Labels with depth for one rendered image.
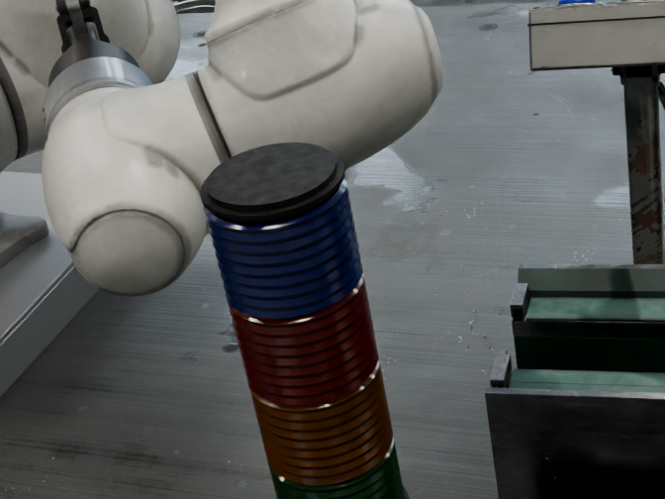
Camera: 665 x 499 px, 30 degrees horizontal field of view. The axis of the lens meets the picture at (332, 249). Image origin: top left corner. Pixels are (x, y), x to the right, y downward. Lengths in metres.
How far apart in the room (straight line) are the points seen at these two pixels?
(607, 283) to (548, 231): 0.33
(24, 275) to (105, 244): 0.48
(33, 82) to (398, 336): 0.43
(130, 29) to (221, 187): 0.77
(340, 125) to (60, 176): 0.19
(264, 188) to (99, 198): 0.31
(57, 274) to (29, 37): 0.23
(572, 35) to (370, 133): 0.25
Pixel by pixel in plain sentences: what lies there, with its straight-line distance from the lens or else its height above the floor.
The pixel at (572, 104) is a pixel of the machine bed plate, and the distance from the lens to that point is 1.52.
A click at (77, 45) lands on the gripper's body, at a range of 1.00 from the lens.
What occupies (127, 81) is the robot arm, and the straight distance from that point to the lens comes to 0.93.
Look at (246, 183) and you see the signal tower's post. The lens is 0.50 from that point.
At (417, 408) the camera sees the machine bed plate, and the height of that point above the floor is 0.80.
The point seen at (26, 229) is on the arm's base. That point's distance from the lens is 1.32.
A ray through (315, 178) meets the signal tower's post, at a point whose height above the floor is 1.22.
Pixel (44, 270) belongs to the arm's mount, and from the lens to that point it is 1.27.
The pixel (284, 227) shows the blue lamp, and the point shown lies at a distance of 0.49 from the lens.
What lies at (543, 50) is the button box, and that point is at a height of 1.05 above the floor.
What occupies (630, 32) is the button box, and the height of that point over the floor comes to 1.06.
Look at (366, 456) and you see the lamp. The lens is 0.56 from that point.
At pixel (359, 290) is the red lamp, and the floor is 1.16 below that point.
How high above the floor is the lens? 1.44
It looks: 30 degrees down
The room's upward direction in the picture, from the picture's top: 11 degrees counter-clockwise
